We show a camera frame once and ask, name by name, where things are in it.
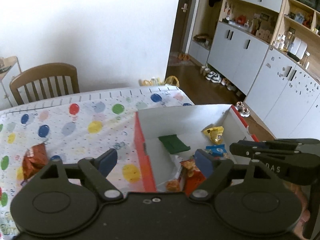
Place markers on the wooden cutout ornament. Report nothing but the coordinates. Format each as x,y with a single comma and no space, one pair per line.
263,35

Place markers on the white black sneakers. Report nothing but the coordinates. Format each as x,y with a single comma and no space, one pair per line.
213,77

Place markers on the wooden door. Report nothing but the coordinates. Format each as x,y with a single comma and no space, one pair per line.
180,30

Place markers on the white storage container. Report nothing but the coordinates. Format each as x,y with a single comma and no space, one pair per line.
299,46

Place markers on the white orange snack packet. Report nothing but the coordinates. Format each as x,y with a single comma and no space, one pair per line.
177,166

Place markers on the red toy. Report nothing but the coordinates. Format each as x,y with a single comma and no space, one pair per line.
241,19

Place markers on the brown chip bag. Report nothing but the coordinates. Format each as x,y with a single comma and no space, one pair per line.
35,160

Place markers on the wooden chair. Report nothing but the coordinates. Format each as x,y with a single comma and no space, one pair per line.
42,71

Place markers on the yellow snack packet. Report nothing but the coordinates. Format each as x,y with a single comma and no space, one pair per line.
213,135

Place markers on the red cardboard box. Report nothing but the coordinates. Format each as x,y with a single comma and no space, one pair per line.
143,160

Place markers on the wooden top side cabinet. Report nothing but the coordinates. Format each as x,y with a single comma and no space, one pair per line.
12,61

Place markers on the pair of orange slippers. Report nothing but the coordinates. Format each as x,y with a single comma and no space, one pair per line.
183,56

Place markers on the yellow plastic bag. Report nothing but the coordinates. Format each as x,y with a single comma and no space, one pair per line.
172,80

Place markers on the blue snack packet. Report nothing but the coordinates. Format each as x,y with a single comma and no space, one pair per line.
217,150

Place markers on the red snack bag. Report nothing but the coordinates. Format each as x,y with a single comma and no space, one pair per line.
193,177

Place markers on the green packet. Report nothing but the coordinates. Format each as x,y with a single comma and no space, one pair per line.
173,143

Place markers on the beige patterned sneakers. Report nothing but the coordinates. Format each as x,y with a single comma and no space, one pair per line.
243,109

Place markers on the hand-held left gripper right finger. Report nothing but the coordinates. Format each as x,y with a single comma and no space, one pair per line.
202,163

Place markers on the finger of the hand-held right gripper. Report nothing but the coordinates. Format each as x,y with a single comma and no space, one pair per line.
262,143
245,151

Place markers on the grey wall cabinet unit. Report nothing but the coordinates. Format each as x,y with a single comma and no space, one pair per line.
237,52

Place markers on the polka dot tablecloth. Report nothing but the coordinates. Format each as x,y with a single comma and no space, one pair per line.
75,135

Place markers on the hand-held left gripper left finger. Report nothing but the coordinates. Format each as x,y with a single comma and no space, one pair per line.
108,158

